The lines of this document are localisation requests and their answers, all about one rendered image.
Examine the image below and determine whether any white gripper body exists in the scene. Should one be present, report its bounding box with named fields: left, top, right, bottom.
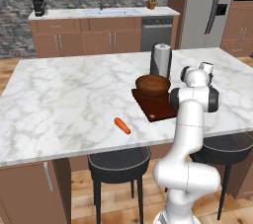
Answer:
left=198, top=61, right=214, bottom=78

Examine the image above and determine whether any brown wooden bowl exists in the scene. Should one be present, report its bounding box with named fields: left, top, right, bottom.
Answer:
left=134, top=74, right=172, bottom=99

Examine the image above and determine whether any dark red-brown tray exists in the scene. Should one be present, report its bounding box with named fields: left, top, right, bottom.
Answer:
left=130, top=88, right=179, bottom=123

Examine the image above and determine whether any silver fridge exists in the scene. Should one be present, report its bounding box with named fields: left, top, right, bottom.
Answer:
left=180, top=0, right=240, bottom=50

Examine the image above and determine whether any grey dishwasher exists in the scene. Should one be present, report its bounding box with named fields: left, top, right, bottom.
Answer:
left=140, top=16, right=174, bottom=52

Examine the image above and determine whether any brown tall oven cupboard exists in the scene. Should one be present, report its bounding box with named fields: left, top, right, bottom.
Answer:
left=219, top=0, right=253, bottom=58

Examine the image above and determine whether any brown pot with utensils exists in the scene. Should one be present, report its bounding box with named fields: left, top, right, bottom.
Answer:
left=146, top=0, right=158, bottom=11

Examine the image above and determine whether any black round stool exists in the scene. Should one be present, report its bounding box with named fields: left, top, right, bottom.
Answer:
left=189, top=131, right=253, bottom=221
left=86, top=146, right=152, bottom=224

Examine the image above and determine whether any orange carrot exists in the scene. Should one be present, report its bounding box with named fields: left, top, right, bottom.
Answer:
left=114, top=116, right=132, bottom=135

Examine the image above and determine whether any white sink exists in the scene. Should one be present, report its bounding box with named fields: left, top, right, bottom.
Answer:
left=82, top=7, right=140, bottom=17

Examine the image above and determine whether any brown base cupboard run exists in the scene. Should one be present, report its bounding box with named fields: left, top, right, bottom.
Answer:
left=29, top=16, right=143, bottom=59

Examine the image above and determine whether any black coffee machine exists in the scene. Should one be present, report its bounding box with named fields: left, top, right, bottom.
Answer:
left=31, top=0, right=48, bottom=18

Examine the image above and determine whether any brown island cupboard door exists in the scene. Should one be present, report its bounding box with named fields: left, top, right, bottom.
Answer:
left=0, top=158, right=72, bottom=224

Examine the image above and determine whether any silver cupboard door handle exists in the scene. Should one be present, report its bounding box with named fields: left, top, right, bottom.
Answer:
left=42, top=161, right=55, bottom=192

